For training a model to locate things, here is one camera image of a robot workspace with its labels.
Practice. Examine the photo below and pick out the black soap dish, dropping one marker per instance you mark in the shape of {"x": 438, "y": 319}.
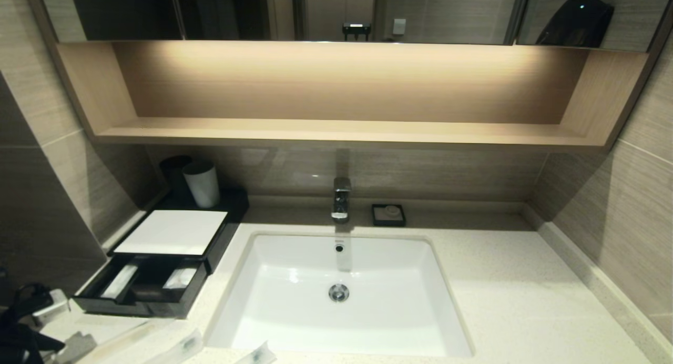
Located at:
{"x": 376, "y": 218}

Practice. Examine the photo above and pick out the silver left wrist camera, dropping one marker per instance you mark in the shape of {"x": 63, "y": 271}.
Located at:
{"x": 52, "y": 307}

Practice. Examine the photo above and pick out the light wooden wall shelf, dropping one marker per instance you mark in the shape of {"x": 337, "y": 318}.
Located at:
{"x": 342, "y": 132}

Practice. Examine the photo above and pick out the long clear toothbrush packet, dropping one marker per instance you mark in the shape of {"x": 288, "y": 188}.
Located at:
{"x": 126, "y": 340}

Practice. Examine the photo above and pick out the mirror cabinet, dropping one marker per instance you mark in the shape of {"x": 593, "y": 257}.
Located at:
{"x": 131, "y": 11}

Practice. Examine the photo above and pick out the grey plastic cup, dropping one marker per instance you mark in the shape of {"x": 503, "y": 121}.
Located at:
{"x": 202, "y": 188}

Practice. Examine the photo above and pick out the round beige soap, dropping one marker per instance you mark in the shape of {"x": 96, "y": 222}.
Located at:
{"x": 391, "y": 211}

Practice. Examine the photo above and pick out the black cylindrical cup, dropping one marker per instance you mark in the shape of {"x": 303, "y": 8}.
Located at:
{"x": 171, "y": 174}

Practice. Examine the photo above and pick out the small clear toiletry packet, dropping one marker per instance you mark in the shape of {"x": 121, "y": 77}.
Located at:
{"x": 257, "y": 354}
{"x": 184, "y": 347}

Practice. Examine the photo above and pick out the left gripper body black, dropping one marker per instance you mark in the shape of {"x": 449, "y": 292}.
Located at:
{"x": 29, "y": 305}

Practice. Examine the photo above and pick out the black amenity box drawer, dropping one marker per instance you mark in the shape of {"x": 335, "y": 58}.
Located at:
{"x": 131, "y": 309}

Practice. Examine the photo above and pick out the chrome sink drain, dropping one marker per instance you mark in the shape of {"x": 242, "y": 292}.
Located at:
{"x": 339, "y": 292}

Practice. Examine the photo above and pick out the glossy black dome object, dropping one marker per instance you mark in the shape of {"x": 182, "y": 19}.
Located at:
{"x": 575, "y": 23}

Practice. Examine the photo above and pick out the white sink basin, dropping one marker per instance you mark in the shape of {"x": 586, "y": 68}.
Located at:
{"x": 342, "y": 324}

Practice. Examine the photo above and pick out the chrome faucet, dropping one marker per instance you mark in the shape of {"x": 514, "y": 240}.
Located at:
{"x": 341, "y": 198}

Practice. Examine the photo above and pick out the long white wrapped packet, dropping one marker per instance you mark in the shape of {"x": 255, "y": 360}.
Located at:
{"x": 120, "y": 281}

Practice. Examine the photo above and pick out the black amenity box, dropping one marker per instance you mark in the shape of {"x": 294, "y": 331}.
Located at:
{"x": 173, "y": 232}

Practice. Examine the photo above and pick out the small white wrapped packet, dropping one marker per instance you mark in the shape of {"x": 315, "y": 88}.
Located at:
{"x": 180, "y": 279}

